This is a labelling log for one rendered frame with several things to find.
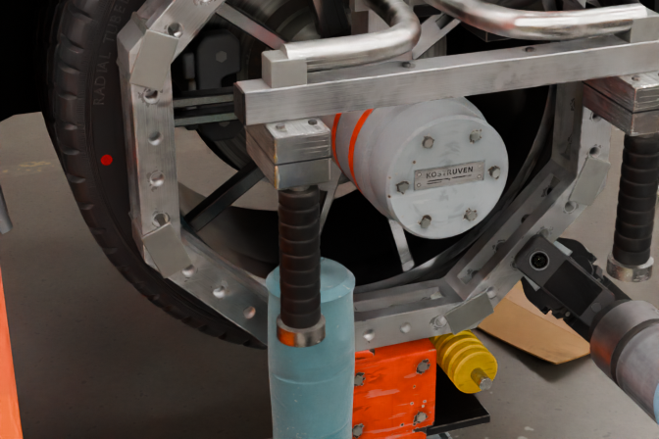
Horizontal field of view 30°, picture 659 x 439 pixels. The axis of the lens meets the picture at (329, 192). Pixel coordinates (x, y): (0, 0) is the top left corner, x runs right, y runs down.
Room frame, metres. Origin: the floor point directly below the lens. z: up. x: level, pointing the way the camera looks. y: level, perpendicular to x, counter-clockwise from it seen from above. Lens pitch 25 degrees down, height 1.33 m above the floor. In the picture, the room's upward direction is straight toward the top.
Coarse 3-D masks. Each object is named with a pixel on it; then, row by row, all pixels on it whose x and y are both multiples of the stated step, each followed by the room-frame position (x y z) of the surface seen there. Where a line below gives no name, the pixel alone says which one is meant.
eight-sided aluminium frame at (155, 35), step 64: (192, 0) 1.13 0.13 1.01; (576, 0) 1.27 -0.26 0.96; (128, 64) 1.11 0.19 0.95; (128, 128) 1.15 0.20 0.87; (576, 128) 1.29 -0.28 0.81; (576, 192) 1.27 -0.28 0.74; (192, 256) 1.13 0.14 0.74; (512, 256) 1.25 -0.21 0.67; (256, 320) 1.15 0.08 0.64; (384, 320) 1.20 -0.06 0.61; (448, 320) 1.22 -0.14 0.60
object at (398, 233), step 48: (336, 0) 1.29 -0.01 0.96; (480, 48) 1.53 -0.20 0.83; (192, 96) 1.24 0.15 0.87; (480, 96) 1.50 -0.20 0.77; (528, 96) 1.40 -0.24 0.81; (528, 144) 1.36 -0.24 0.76; (192, 192) 1.43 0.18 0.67; (240, 192) 1.25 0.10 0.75; (240, 240) 1.34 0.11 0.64; (336, 240) 1.40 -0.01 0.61; (384, 240) 1.38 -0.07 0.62; (432, 240) 1.35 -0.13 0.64; (384, 288) 1.29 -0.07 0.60
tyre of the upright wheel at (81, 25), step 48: (48, 0) 1.32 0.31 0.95; (96, 0) 1.18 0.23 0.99; (144, 0) 1.20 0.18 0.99; (48, 48) 1.26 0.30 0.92; (96, 48) 1.18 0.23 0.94; (48, 96) 1.25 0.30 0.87; (96, 96) 1.18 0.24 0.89; (96, 144) 1.18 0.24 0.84; (96, 192) 1.18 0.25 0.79; (96, 240) 1.19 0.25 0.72; (144, 288) 1.19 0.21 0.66; (240, 336) 1.23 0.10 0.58
